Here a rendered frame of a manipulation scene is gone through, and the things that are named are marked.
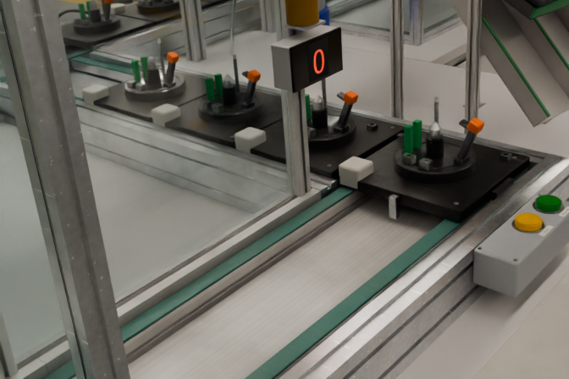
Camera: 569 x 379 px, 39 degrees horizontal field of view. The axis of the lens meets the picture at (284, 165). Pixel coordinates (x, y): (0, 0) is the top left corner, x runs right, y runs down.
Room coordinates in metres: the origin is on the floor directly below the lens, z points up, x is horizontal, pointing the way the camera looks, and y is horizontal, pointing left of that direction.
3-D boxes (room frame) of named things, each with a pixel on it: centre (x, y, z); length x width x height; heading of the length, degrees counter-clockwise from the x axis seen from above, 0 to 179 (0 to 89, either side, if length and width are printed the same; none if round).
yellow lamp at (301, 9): (1.19, -0.05, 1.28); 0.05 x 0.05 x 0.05
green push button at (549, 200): (1.09, -0.41, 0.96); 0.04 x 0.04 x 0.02
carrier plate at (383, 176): (1.25, -0.26, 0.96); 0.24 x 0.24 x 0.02; 47
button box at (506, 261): (1.04, -0.36, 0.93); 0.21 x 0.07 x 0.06; 137
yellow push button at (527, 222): (1.04, -0.36, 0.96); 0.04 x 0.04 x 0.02
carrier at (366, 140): (1.42, -0.07, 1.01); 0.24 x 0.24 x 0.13; 47
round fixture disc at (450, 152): (1.25, -0.26, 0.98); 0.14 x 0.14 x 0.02
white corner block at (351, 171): (1.24, -0.12, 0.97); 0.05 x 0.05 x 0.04; 47
